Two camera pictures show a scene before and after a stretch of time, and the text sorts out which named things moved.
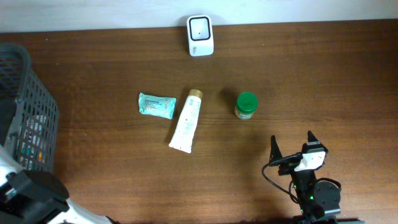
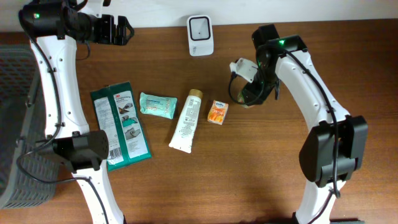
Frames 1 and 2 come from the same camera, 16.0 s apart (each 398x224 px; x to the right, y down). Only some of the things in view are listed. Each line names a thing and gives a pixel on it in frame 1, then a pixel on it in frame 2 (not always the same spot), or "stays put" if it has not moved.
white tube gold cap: (183, 136) stays put
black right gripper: (275, 152) to (260, 94)
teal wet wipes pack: (160, 106) stays put
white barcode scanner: (200, 35) stays put
